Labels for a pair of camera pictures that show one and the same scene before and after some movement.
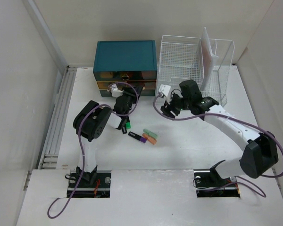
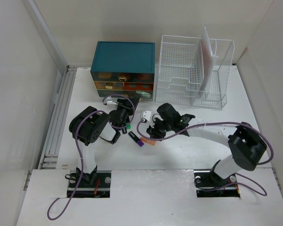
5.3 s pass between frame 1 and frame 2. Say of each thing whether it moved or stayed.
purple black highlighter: moved
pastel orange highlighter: moved
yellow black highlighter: stayed
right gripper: moved
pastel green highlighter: moved
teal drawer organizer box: stayed
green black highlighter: stayed
